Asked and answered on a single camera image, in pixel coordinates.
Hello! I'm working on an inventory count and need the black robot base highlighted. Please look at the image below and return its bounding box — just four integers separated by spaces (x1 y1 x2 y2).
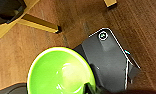
71 27 142 93

